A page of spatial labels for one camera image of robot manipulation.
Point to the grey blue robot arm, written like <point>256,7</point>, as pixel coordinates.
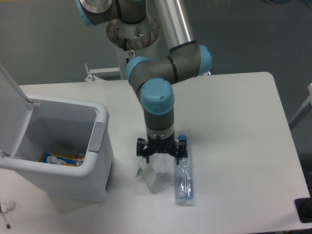
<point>154,94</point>

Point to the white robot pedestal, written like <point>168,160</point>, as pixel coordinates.
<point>135,45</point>

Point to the white trash can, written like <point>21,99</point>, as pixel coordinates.
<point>65,126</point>

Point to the white plastic bag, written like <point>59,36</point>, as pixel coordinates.
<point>158,174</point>

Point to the black clamp at table edge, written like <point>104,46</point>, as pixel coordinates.
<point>304,209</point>

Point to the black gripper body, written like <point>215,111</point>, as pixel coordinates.
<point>162,146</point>

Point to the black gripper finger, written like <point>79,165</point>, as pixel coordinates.
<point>143,149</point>
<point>179,150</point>

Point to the clear plastic water bottle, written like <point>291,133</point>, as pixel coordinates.
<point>183,175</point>

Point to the white frame at right edge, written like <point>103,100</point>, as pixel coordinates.
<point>302,110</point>

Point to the blue yellow snack wrapper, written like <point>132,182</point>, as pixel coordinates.
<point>65,160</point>

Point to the white crumpled tissue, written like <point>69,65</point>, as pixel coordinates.
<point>7,205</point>

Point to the white trash can lid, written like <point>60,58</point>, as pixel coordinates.
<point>15,114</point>

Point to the white pen with black tip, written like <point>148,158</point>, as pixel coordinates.
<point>5,218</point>

